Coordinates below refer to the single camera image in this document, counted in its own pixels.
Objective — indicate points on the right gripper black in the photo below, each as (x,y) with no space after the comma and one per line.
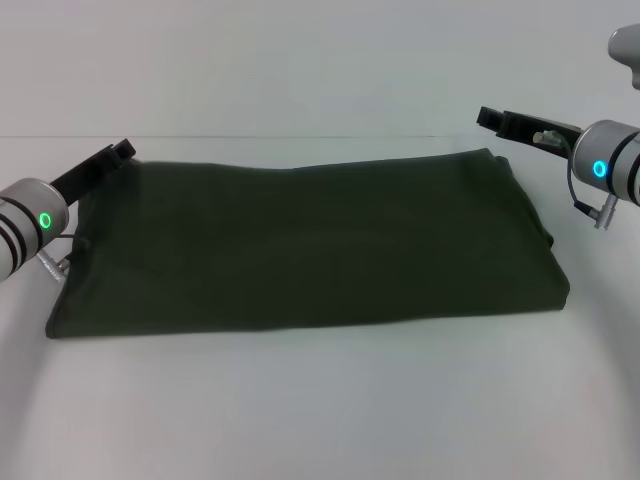
(540,132)

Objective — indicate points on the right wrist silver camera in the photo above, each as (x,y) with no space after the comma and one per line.
(627,55)

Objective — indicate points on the dark green t-shirt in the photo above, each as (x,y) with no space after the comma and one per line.
(300,250)

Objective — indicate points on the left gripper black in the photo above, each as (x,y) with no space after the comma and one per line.
(87,175)

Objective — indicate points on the right wrist silver connector stub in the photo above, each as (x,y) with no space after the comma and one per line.
(547,137)

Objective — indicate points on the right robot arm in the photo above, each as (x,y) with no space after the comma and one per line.
(612,160)

